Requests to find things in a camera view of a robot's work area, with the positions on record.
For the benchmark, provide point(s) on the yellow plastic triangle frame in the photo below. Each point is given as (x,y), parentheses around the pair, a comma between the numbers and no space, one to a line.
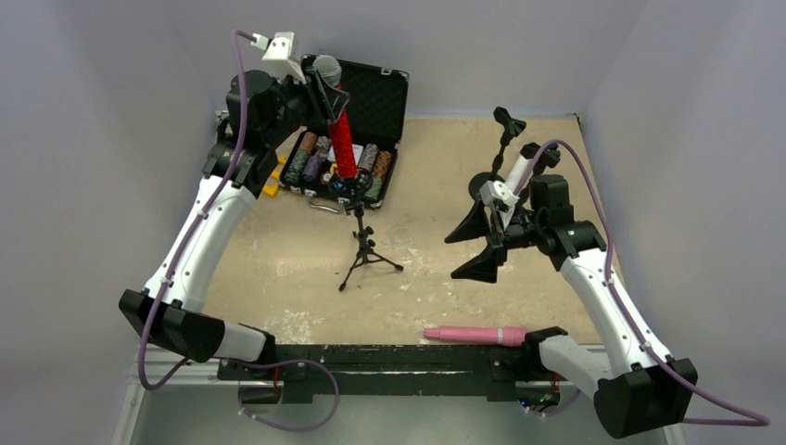
(272,185)

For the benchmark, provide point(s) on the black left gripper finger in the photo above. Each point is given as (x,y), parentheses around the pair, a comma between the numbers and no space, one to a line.
(333,101)
(315,81)

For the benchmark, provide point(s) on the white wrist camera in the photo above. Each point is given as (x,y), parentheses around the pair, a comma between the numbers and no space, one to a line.
(279,55)
(497,195)

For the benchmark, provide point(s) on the red glitter microphone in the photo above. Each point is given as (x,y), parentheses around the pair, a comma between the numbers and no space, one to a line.
(340,134)

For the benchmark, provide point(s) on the aluminium table edge rail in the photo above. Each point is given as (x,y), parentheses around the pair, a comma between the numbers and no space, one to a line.
(218,120)

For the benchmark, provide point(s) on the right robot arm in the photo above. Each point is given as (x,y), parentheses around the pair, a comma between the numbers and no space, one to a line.
(635,387)

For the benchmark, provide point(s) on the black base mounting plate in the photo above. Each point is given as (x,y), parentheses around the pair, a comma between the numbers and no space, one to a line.
(301,372)

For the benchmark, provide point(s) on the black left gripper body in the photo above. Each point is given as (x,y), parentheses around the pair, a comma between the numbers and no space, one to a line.
(316,82)

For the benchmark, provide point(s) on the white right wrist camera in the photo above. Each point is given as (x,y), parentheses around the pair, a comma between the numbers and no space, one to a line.
(497,195)

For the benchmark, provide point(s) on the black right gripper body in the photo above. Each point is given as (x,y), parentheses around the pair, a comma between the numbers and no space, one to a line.
(496,234)

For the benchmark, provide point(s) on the black round base mic stand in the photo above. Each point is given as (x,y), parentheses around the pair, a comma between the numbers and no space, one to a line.
(511,128)

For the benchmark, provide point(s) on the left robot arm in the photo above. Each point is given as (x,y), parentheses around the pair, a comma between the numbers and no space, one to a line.
(262,112)

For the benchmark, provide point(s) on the black poker chip case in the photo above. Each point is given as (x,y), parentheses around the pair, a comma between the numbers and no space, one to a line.
(376,112)

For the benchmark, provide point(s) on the black tripod shock mount stand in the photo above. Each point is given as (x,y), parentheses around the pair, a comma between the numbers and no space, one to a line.
(353,191)

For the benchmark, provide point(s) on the white microphone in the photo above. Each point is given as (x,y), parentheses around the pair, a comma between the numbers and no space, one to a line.
(516,175)

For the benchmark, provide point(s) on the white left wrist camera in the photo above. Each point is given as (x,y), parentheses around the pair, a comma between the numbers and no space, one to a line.
(279,55)

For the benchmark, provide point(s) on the pink microphone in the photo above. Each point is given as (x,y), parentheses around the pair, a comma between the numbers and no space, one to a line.
(509,336)

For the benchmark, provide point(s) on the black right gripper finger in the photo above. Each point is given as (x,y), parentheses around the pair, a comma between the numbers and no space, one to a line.
(483,267)
(473,226)

